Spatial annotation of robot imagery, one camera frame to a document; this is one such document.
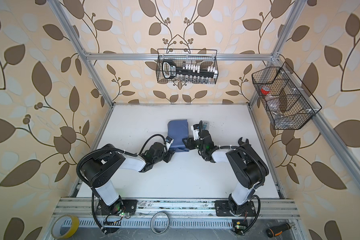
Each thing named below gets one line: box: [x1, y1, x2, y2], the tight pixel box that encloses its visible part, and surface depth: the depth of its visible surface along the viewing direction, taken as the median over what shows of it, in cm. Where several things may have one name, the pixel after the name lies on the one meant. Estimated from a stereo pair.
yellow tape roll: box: [51, 214, 80, 239], surface depth 70 cm
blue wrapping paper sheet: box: [167, 119, 190, 153], surface depth 100 cm
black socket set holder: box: [162, 59, 219, 80], surface depth 85 cm
